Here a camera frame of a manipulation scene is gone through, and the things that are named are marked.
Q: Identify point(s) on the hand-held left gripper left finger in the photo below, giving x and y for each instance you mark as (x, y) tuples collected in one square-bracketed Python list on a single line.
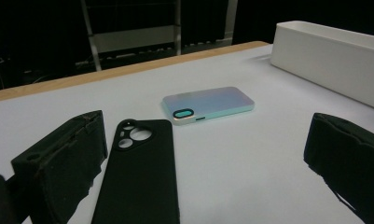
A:
[(60, 165)]

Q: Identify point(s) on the black phone case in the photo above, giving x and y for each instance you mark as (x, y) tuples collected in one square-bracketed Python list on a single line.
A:
[(139, 180)]

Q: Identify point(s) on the white rectangular box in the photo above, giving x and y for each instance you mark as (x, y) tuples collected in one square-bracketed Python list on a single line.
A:
[(327, 59)]

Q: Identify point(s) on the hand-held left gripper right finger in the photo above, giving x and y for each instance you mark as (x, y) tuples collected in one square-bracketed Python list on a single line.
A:
[(349, 155)]

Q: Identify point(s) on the white metal desk frame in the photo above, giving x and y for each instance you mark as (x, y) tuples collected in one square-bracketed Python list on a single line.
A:
[(135, 39)]

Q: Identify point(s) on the iridescent phone case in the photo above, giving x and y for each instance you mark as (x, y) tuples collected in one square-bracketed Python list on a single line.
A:
[(212, 101)]

